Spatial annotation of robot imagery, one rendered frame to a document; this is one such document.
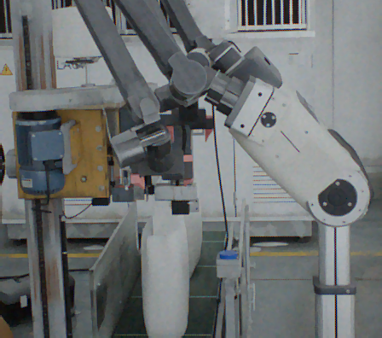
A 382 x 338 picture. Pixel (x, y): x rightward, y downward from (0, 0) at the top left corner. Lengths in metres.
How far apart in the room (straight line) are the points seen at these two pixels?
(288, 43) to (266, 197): 1.06
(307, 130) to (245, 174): 3.66
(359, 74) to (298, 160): 4.89
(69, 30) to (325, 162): 0.99
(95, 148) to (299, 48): 2.85
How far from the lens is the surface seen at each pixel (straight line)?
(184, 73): 1.76
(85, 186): 2.87
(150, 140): 1.74
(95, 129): 2.82
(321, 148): 1.98
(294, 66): 5.48
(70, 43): 2.60
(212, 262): 4.17
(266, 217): 5.67
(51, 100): 2.64
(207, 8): 4.96
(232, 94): 1.77
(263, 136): 1.78
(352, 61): 6.81
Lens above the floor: 1.70
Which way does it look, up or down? 10 degrees down
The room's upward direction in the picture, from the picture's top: 2 degrees counter-clockwise
